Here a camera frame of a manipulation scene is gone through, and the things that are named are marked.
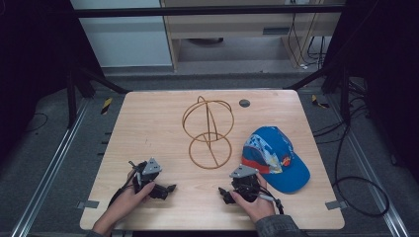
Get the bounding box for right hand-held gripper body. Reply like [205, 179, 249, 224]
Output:
[228, 164, 262, 203]

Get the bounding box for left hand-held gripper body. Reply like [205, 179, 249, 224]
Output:
[128, 157, 163, 195]

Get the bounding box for blue baseball cap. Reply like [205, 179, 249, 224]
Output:
[240, 125, 311, 195]

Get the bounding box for person's right hand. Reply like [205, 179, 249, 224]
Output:
[229, 172, 277, 225]

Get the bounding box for person's left hand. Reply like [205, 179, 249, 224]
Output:
[106, 169, 156, 225]

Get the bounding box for yellow black tape strip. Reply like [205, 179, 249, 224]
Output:
[100, 97, 114, 116]
[310, 94, 331, 110]

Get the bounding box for black metal stand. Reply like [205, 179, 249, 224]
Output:
[286, 60, 353, 124]
[64, 62, 132, 130]

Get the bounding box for white cabinet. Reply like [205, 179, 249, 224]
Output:
[69, 0, 174, 69]

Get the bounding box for dark curtain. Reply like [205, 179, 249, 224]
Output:
[324, 0, 419, 184]
[0, 0, 105, 162]

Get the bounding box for light wooden desk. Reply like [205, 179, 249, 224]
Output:
[159, 0, 345, 72]

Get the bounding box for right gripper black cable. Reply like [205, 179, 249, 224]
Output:
[258, 186, 285, 215]

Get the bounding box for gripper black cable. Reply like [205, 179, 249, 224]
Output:
[108, 171, 137, 207]
[258, 186, 285, 215]

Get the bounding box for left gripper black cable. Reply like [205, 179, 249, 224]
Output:
[108, 171, 137, 207]

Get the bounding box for golden wire hat stand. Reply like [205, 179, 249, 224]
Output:
[181, 95, 235, 171]

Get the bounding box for grey table bracket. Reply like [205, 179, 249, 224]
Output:
[324, 199, 349, 211]
[76, 199, 101, 210]

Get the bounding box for black floor cable loop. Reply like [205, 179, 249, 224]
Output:
[311, 97, 391, 219]

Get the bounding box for aluminium floor rail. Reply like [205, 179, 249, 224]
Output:
[327, 94, 410, 237]
[9, 98, 91, 237]

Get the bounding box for thin black floor cable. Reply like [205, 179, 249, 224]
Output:
[25, 112, 49, 133]

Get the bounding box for hanging black desk cables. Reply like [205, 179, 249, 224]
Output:
[287, 12, 328, 71]

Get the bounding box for black horizontal frame bar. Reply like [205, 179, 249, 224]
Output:
[73, 4, 346, 19]

